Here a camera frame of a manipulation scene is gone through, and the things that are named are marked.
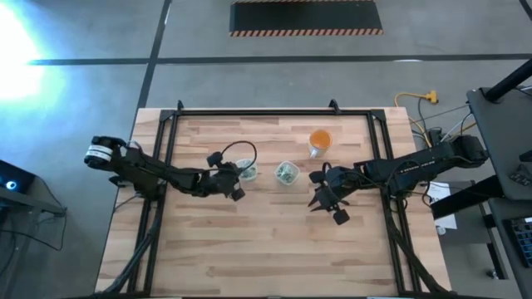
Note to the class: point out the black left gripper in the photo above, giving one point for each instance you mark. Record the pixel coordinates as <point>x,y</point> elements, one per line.
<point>220,182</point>

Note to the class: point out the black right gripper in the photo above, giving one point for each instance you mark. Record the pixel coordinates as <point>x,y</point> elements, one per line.
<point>343,182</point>

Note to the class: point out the green white packet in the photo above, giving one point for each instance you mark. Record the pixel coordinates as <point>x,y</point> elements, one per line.
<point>249,172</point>
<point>287,173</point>

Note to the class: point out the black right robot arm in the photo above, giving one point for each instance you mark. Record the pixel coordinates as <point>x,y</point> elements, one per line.
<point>420,166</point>

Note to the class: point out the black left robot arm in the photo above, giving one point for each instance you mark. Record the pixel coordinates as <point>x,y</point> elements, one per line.
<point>145,170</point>

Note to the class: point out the clear plastic container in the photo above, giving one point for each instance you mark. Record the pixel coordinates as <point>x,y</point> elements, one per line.
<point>287,172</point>
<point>251,176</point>

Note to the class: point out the white mug orange inside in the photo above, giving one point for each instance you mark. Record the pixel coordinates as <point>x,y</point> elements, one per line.
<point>320,142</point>

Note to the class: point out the white paper sheet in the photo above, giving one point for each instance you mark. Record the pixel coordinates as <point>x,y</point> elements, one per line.
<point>440,197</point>

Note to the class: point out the black desk support bar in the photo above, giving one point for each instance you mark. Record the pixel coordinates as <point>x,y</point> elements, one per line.
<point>465,199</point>

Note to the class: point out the black mat hazard stripes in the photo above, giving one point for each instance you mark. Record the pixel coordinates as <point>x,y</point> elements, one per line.
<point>305,16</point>

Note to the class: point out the grey desk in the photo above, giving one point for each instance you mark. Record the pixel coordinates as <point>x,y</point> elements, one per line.
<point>507,137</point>

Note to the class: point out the black cart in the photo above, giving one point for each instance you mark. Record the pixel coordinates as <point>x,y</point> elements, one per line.
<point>25,199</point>

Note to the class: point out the small black device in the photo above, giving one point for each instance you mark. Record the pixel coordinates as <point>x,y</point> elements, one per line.
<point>521,174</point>

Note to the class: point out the black device blue light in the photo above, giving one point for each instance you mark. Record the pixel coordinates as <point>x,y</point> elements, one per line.
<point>16,176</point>

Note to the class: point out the black keyboard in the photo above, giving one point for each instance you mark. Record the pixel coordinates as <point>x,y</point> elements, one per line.
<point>523,241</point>

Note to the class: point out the black pole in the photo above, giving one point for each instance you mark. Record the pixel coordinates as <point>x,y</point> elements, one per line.
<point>509,81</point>

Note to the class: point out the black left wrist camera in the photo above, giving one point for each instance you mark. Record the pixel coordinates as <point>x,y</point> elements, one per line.
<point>215,159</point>

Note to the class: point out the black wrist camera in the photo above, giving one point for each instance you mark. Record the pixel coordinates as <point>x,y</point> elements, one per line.
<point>215,159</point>
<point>316,177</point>

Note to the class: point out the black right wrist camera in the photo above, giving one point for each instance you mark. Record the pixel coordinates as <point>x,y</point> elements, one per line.
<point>316,177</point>

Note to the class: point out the black metal table frame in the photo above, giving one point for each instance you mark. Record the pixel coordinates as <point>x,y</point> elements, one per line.
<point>270,112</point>

